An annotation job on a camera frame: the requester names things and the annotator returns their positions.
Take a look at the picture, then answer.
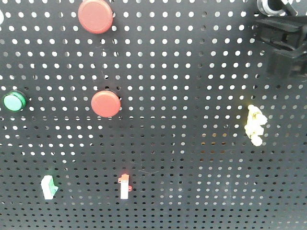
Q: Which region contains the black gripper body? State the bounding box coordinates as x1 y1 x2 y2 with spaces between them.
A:
267 47 307 78

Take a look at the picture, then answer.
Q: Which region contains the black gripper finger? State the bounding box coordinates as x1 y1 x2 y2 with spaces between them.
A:
256 16 307 51

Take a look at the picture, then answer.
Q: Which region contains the black rotary selector switch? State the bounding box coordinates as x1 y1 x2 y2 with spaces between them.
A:
257 0 298 16

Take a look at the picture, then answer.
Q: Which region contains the lower red mushroom button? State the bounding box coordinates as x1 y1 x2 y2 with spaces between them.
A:
91 91 121 117

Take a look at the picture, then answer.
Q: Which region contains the red mushroom button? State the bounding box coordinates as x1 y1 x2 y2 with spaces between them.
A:
78 0 113 34
91 91 121 117

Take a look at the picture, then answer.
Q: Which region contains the upper red mushroom button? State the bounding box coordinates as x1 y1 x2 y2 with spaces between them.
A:
78 0 113 34

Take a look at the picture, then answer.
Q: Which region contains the green round push button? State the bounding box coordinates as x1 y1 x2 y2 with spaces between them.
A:
3 91 27 112

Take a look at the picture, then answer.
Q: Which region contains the black perforated pegboard panel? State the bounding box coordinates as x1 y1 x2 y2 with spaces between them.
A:
0 0 307 230

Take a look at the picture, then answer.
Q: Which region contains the yellow toggle switch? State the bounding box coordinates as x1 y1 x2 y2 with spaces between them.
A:
244 104 268 147

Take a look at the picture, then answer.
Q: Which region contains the white red rocker switch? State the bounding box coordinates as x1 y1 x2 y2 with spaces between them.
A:
118 173 132 199

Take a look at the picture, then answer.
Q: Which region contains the white green rocker switch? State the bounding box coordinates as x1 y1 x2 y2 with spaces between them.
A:
41 175 59 200

